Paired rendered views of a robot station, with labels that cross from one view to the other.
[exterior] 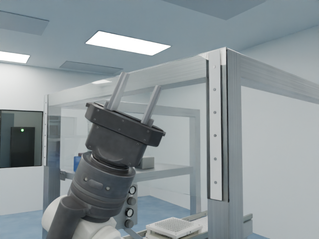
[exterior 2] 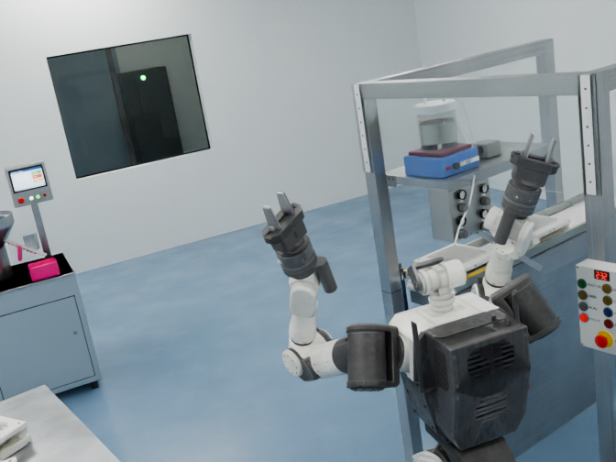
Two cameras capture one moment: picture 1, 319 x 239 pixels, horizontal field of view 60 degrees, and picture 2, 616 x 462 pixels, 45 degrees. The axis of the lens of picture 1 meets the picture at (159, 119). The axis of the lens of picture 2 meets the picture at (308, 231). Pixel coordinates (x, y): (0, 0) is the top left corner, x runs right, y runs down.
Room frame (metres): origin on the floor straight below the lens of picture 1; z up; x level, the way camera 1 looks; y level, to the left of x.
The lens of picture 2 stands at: (-1.52, 0.33, 1.96)
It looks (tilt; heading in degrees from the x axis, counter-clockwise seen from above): 16 degrees down; 10
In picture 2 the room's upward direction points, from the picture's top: 9 degrees counter-clockwise
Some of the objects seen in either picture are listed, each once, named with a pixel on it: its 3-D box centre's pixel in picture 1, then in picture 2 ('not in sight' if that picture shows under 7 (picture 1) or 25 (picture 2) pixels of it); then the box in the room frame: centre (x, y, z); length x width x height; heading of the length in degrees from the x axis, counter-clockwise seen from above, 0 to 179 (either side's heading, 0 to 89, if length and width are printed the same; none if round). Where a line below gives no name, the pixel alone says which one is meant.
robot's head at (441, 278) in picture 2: not in sight; (441, 281); (0.21, 0.32, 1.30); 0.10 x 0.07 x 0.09; 116
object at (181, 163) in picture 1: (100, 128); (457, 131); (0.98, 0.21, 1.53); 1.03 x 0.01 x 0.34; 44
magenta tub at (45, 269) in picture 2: not in sight; (43, 269); (2.38, 2.59, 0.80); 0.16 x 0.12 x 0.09; 122
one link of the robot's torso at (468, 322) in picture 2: not in sight; (460, 366); (0.15, 0.30, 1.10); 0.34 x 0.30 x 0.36; 116
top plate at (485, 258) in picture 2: not in sight; (456, 258); (1.37, 0.25, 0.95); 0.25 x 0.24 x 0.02; 44
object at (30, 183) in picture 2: not in sight; (37, 214); (2.70, 2.72, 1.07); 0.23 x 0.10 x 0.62; 122
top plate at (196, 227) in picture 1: (174, 226); (529, 225); (1.70, -0.09, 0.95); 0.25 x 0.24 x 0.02; 45
